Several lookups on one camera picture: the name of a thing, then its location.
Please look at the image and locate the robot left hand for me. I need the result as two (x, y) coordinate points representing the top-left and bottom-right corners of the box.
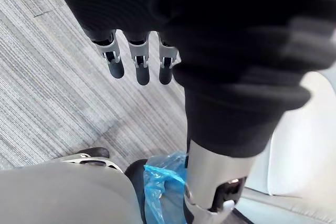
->
(46, 0), (336, 224)

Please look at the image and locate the blue plastic trash bag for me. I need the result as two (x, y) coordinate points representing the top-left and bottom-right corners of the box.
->
(143, 150), (194, 224)

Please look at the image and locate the dark robot foot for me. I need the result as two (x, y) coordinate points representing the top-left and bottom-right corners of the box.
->
(124, 158), (148, 222)
(71, 147), (110, 159)

